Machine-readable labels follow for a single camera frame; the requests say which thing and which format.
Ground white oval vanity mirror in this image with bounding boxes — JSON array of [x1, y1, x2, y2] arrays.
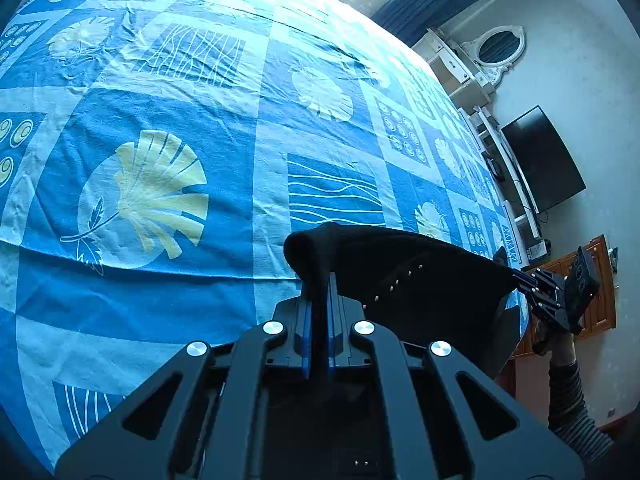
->
[[461, 25, 526, 87]]

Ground black flat television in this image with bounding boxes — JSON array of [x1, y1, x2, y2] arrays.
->
[[502, 106, 586, 212]]

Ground black studded pants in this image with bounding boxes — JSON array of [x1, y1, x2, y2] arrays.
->
[[283, 222, 520, 378]]

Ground blue patterned bed sheet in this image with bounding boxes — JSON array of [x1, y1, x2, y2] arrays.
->
[[1, 0, 522, 470]]

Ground person's right hand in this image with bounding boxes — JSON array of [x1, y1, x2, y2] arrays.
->
[[533, 321, 577, 367]]

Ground white TV stand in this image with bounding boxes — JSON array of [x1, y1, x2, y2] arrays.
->
[[457, 106, 549, 269]]

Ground white dressing table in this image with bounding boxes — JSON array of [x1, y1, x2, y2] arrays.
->
[[412, 28, 495, 115]]

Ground striped sleeve right forearm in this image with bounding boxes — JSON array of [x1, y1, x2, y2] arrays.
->
[[548, 361, 613, 464]]

